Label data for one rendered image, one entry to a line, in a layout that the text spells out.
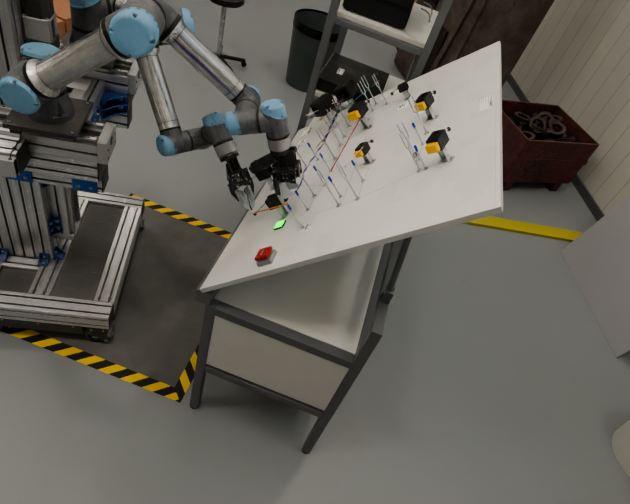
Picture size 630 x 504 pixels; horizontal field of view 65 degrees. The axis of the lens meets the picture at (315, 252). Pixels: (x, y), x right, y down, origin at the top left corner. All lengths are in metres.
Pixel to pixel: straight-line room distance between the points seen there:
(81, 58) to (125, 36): 0.17
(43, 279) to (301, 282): 1.27
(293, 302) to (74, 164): 0.94
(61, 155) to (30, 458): 1.23
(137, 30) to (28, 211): 1.25
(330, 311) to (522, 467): 1.49
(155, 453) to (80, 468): 0.29
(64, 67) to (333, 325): 1.19
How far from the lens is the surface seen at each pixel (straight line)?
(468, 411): 2.94
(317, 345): 1.78
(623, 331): 3.89
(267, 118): 1.57
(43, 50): 1.84
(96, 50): 1.58
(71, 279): 2.65
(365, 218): 1.48
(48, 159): 2.03
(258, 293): 1.86
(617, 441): 3.38
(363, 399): 2.69
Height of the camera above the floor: 2.24
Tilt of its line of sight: 44 degrees down
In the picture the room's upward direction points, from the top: 20 degrees clockwise
